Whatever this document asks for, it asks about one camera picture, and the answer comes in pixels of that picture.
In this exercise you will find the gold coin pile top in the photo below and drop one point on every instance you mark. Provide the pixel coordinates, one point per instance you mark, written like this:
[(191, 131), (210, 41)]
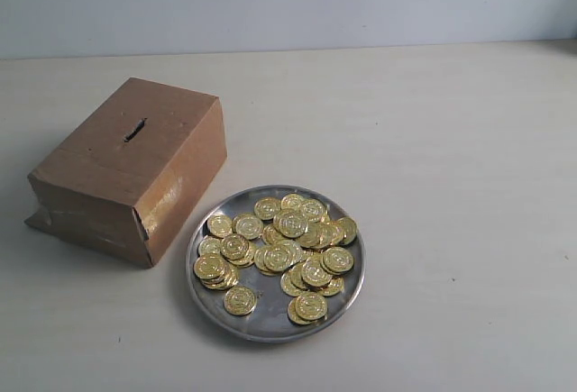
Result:
[(292, 224)]

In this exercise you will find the gold coin middle left back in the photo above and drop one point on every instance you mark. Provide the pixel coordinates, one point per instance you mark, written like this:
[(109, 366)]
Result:
[(248, 226)]

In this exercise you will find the gold coin front right top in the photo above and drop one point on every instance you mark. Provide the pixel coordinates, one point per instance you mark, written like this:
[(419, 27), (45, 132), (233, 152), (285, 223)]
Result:
[(310, 306)]

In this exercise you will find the gold coin mid left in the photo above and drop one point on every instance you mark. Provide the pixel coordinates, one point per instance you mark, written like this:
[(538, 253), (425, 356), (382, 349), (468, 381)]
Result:
[(234, 247)]

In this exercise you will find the gold coin right centre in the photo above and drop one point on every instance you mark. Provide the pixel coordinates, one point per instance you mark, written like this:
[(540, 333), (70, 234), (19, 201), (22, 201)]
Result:
[(314, 275)]

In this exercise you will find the gold coin far right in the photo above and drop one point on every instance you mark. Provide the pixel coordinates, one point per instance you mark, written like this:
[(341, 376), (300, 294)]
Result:
[(349, 227)]

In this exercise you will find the cardboard box with slot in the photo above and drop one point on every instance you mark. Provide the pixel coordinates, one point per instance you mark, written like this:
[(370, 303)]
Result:
[(126, 180)]

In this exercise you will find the gold coin front left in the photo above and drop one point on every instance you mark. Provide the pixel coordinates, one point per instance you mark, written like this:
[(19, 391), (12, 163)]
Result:
[(240, 301)]

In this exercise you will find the gold coin right side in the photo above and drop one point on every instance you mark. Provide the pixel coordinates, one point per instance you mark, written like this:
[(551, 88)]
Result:
[(337, 261)]

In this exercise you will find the gold coin back right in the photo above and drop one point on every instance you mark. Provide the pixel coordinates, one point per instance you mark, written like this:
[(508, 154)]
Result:
[(312, 209)]

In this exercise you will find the gold coin left stack top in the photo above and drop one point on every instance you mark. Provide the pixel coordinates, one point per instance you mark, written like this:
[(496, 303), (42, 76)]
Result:
[(209, 266)]

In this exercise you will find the round stainless steel plate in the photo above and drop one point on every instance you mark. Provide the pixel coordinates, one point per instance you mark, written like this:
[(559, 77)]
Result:
[(269, 322)]

